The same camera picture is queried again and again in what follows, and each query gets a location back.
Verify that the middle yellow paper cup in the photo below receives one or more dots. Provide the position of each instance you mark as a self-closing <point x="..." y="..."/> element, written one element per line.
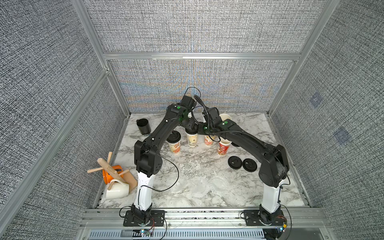
<point x="209" y="140"/>

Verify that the white mug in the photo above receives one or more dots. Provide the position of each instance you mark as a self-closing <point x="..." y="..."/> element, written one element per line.
<point x="117" y="189"/>

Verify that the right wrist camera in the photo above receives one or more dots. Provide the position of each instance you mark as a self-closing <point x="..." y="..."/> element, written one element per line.
<point x="212" y="115"/>

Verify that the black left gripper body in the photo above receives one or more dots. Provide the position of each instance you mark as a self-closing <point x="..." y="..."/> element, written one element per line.
<point x="191" y="126"/>

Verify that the wooden mug tree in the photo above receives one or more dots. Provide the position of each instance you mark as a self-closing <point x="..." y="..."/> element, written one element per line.
<point x="125" y="176"/>

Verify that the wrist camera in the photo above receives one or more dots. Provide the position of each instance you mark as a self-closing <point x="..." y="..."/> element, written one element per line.
<point x="188" y="102"/>
<point x="212" y="115"/>

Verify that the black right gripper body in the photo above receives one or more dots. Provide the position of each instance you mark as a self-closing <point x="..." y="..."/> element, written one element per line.
<point x="202" y="129"/>

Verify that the orange mug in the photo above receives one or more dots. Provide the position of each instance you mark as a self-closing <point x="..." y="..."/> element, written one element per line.
<point x="107" y="177"/>

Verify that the black cylindrical cup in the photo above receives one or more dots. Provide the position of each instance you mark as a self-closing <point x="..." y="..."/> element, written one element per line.
<point x="144" y="126"/>

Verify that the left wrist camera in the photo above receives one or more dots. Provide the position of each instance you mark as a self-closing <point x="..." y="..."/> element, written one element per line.
<point x="188" y="102"/>

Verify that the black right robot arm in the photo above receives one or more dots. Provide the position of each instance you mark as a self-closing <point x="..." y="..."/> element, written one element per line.
<point x="274" y="164"/>

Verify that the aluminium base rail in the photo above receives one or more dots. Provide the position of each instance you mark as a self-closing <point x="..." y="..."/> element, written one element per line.
<point x="297" y="223"/>

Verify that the red milk tea paper cup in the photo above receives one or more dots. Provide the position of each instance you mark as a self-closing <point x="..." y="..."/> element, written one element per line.
<point x="223" y="146"/>

